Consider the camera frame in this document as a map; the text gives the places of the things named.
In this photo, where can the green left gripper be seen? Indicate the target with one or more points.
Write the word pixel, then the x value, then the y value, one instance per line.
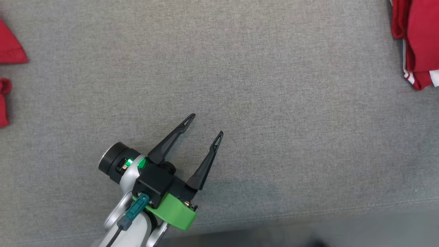
pixel 175 212

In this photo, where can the red shorts with white stripe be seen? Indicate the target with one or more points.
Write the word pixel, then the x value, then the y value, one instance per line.
pixel 10 48

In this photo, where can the red jersey with number 23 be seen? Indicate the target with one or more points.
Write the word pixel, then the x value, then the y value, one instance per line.
pixel 422 34

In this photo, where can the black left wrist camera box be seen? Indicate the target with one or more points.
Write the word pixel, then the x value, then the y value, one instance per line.
pixel 154 183

